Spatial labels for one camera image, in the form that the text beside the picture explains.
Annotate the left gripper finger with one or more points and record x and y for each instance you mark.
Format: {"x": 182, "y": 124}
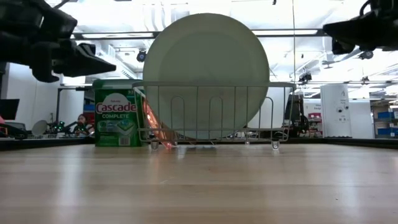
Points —
{"x": 43, "y": 62}
{"x": 81, "y": 62}

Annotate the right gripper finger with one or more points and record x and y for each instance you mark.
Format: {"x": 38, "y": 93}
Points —
{"x": 342, "y": 47}
{"x": 351, "y": 29}

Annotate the orange translucent small plate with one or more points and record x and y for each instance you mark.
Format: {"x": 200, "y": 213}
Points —
{"x": 155, "y": 124}

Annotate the large pale green plate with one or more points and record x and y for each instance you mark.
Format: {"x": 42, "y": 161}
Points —
{"x": 205, "y": 56}

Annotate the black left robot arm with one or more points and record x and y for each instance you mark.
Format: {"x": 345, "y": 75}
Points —
{"x": 12, "y": 31}

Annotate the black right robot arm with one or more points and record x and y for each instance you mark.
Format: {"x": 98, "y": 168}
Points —
{"x": 385, "y": 4}

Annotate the overhead light bar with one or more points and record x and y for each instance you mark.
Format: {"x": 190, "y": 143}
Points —
{"x": 118, "y": 35}

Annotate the black monitor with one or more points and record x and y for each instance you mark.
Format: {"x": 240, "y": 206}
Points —
{"x": 7, "y": 109}

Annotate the person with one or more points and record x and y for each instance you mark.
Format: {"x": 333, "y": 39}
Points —
{"x": 82, "y": 123}

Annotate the white tall cabinet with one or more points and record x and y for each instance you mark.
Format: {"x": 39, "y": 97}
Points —
{"x": 335, "y": 112}

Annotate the white round dish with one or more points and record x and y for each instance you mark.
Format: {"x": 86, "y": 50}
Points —
{"x": 39, "y": 127}

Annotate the small robot with green lights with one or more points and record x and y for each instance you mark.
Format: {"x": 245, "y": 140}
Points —
{"x": 59, "y": 127}

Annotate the green Cascade detergent tub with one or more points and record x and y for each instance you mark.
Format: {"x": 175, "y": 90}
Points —
{"x": 115, "y": 124}

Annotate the black background equipment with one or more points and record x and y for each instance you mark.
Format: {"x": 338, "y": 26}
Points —
{"x": 300, "y": 115}

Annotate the blue storage bin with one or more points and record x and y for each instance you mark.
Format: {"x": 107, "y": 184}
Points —
{"x": 388, "y": 131}
{"x": 388, "y": 115}

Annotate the black ceiling dome camera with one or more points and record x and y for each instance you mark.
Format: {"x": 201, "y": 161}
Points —
{"x": 366, "y": 55}
{"x": 141, "y": 56}

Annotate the black aluminium table frame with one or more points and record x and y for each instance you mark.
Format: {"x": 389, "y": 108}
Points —
{"x": 342, "y": 142}

